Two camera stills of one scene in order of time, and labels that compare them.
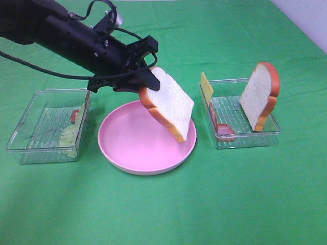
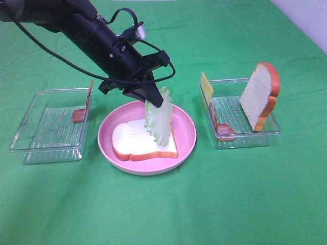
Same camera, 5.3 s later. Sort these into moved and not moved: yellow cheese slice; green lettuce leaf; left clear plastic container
Moved: green lettuce leaf
Not moved: left clear plastic container; yellow cheese slice
